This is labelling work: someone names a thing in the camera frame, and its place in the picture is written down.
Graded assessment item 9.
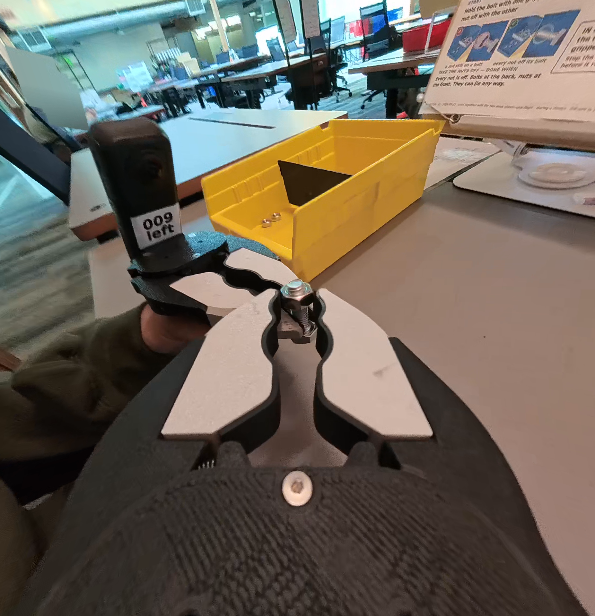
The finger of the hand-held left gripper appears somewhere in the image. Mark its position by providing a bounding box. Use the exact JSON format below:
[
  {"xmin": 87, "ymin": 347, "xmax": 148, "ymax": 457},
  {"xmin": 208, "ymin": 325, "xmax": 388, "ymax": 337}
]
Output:
[
  {"xmin": 170, "ymin": 272, "xmax": 318, "ymax": 343},
  {"xmin": 224, "ymin": 248, "xmax": 300, "ymax": 291}
]

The yellow plastic bin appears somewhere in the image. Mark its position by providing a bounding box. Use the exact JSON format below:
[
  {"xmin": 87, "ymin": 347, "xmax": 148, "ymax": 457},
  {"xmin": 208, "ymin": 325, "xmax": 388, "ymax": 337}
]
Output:
[{"xmin": 201, "ymin": 118, "xmax": 446, "ymax": 283}]

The white stand base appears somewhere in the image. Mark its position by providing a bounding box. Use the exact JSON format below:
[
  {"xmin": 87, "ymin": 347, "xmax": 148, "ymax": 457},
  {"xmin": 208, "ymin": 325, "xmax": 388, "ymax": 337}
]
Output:
[{"xmin": 452, "ymin": 139, "xmax": 595, "ymax": 220}]

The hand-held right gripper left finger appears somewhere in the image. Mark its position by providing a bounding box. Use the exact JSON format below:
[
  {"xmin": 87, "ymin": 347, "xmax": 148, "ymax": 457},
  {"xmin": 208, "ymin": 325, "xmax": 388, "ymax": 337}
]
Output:
[{"xmin": 160, "ymin": 289, "xmax": 282, "ymax": 441}]

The tan sheet holder board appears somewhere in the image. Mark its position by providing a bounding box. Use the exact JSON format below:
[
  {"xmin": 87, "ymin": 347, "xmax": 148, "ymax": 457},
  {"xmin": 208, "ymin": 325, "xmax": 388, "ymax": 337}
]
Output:
[{"xmin": 441, "ymin": 112, "xmax": 595, "ymax": 151}]

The red bin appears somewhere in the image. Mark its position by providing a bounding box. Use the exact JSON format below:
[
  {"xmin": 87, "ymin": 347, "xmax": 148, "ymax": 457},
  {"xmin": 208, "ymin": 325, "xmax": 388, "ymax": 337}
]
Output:
[{"xmin": 402, "ymin": 16, "xmax": 453, "ymax": 53}]

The wooden top table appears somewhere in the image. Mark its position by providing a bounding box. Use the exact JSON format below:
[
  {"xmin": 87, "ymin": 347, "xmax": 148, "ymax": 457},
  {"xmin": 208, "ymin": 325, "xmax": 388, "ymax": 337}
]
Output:
[{"xmin": 348, "ymin": 47, "xmax": 442, "ymax": 118}]

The white paper sheet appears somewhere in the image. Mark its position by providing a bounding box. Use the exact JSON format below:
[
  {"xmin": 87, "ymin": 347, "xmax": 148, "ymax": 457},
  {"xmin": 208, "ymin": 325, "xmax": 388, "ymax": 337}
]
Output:
[{"xmin": 424, "ymin": 136, "xmax": 501, "ymax": 192}]

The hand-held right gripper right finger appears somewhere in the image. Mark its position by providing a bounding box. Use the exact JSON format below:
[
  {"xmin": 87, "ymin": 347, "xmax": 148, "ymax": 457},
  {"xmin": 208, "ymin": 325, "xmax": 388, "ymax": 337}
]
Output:
[{"xmin": 314, "ymin": 288, "xmax": 434, "ymax": 441}]

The black panel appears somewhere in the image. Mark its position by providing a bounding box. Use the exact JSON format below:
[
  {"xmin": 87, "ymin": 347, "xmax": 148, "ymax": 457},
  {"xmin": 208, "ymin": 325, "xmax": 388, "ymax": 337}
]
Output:
[{"xmin": 0, "ymin": 100, "xmax": 73, "ymax": 206}]

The person's left hand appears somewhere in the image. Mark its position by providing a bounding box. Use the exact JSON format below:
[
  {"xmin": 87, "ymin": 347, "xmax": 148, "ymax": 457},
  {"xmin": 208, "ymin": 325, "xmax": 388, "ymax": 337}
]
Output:
[{"xmin": 140, "ymin": 303, "xmax": 212, "ymax": 356}]

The black bin divider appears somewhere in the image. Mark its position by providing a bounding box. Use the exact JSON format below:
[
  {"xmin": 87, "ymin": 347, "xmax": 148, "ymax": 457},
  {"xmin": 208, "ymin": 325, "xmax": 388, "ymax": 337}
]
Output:
[{"xmin": 277, "ymin": 160, "xmax": 354, "ymax": 207}]

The white table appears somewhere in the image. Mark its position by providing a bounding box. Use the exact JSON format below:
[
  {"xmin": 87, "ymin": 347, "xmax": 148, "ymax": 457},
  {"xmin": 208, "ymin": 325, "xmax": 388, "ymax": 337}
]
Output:
[{"xmin": 67, "ymin": 109, "xmax": 349, "ymax": 243}]

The silver bolt with nut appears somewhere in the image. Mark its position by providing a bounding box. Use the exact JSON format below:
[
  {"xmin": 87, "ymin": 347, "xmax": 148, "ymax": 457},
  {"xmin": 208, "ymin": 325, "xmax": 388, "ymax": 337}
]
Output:
[{"xmin": 279, "ymin": 280, "xmax": 320, "ymax": 338}]

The printed instruction sheet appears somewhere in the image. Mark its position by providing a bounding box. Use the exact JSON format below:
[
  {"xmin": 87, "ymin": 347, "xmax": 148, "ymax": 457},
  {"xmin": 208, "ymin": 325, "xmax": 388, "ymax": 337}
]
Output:
[{"xmin": 419, "ymin": 0, "xmax": 595, "ymax": 125}]

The black office chair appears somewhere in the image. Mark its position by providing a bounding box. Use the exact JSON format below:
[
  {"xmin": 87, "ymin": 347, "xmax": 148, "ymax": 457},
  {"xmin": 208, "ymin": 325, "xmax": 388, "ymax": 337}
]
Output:
[
  {"xmin": 283, "ymin": 17, "xmax": 353, "ymax": 110},
  {"xmin": 359, "ymin": 0, "xmax": 404, "ymax": 109}
]

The clear acrylic stand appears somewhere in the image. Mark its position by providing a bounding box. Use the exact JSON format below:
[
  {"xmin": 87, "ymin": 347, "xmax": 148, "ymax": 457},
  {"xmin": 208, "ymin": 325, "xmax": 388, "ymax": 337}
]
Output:
[{"xmin": 424, "ymin": 11, "xmax": 453, "ymax": 54}]

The person's left forearm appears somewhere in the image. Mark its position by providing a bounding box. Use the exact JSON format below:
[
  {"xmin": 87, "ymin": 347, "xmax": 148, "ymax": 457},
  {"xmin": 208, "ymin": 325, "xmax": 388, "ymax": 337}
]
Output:
[{"xmin": 0, "ymin": 305, "xmax": 185, "ymax": 506}]

